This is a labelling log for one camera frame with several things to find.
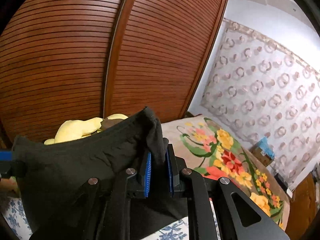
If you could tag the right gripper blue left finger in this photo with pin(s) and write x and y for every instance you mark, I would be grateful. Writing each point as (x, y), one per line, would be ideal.
(145, 173)

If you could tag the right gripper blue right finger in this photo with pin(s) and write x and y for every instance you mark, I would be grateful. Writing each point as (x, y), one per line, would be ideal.
(175, 165)

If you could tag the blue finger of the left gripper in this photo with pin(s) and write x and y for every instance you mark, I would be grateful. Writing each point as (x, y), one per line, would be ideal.
(5, 156)

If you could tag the black shorts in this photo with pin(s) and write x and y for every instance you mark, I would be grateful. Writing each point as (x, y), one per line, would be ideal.
(66, 187)

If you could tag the colourful floral blanket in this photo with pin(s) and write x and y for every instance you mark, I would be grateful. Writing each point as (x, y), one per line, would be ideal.
(214, 153)

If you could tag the yellow plush toy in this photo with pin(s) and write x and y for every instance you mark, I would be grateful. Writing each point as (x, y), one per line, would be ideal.
(77, 129)

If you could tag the pink circle pattern curtain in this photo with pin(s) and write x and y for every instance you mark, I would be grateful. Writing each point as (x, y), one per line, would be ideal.
(259, 89)

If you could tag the brown louvered wardrobe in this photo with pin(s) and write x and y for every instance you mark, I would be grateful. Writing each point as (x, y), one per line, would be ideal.
(78, 59)

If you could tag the long wooden cabinet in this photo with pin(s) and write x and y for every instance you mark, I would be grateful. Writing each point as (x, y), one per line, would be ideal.
(302, 208)

